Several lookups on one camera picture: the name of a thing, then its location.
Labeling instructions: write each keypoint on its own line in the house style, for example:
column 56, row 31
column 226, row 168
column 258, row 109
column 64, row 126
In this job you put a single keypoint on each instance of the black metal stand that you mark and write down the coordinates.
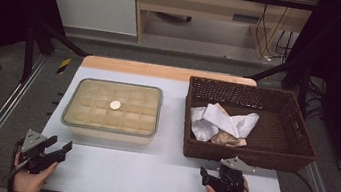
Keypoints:
column 303, row 91
column 28, row 56

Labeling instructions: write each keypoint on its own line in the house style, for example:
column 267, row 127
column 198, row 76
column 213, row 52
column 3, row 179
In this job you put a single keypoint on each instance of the clear plastic lid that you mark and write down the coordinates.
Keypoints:
column 90, row 98

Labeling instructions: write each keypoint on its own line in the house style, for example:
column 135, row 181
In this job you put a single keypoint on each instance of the light wooden desk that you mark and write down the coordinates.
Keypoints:
column 204, row 5

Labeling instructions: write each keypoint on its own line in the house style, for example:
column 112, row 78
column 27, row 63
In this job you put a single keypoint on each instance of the person's left hand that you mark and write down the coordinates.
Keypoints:
column 30, row 184

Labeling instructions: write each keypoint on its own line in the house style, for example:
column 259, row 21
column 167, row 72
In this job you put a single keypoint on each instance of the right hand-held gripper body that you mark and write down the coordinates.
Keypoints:
column 230, row 183

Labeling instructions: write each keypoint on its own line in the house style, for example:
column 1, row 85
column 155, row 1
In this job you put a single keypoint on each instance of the cream divided storage box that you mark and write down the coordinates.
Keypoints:
column 109, row 135

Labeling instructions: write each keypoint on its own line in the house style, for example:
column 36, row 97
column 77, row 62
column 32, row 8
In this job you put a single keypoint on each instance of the brown wicker basket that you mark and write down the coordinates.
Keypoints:
column 274, row 131

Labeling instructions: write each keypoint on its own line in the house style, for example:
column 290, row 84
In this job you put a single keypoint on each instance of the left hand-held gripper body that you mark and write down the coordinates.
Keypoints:
column 32, row 142

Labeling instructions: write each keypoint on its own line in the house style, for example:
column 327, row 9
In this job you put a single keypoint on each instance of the yellow black tape piece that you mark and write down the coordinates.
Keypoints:
column 64, row 66

